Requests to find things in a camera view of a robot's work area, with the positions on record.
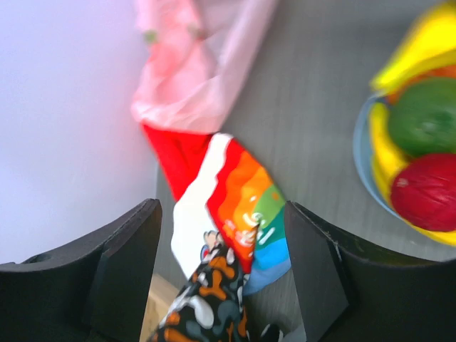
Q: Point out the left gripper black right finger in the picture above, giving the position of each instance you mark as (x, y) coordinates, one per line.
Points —
(350, 289)

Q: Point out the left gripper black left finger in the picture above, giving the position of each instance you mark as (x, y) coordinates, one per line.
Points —
(93, 287)

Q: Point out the red fake strawberry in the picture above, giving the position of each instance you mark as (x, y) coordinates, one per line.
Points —
(423, 193)

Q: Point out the yellow fake banana bunch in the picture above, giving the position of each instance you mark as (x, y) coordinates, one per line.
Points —
(389, 159)

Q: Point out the green fake apple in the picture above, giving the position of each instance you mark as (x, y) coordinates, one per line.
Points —
(422, 121)

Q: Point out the orange fake pumpkin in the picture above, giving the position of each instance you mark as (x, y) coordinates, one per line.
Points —
(443, 72)

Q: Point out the pink plastic bag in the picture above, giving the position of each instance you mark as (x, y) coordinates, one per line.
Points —
(200, 54)

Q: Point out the colourful rainbow pouch bag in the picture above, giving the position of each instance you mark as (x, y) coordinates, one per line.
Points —
(223, 194)

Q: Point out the orange black patterned cloth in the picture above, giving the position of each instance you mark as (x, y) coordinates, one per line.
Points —
(210, 306)

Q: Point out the blue plastic plate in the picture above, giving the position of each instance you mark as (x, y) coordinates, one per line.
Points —
(362, 157)

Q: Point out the red cloth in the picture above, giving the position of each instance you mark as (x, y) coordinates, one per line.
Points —
(174, 156)

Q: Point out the wooden rack frame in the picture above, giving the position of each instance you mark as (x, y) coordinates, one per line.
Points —
(160, 296)

